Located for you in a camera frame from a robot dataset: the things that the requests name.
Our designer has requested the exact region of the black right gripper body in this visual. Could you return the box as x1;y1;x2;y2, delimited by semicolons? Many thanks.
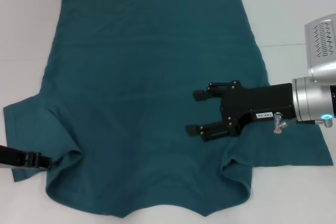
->
219;79;297;137

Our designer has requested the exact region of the teal blue t-shirt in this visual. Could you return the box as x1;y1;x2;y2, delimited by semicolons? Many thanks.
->
3;0;332;205

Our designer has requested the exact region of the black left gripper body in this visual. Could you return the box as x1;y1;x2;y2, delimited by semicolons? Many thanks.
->
0;145;27;167

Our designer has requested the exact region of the silver plug with thin cable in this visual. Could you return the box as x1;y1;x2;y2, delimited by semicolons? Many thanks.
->
272;112;297;133

